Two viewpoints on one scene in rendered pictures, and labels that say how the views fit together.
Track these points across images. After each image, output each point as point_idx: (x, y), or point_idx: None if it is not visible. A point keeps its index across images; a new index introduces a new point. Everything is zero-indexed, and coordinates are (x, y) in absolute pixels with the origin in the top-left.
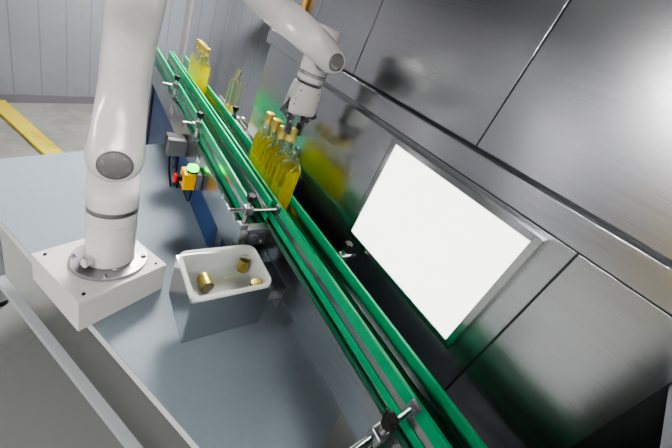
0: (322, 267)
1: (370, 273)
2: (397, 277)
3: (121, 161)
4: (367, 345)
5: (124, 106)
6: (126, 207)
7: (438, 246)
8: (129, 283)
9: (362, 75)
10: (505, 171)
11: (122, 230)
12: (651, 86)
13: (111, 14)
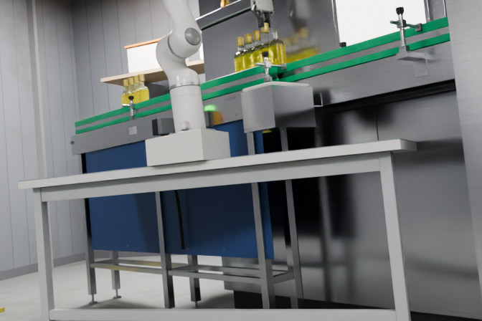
0: (335, 49)
1: None
2: (384, 34)
3: (195, 32)
4: (383, 41)
5: (184, 8)
6: (197, 77)
7: None
8: (216, 132)
9: None
10: None
11: (199, 95)
12: None
13: None
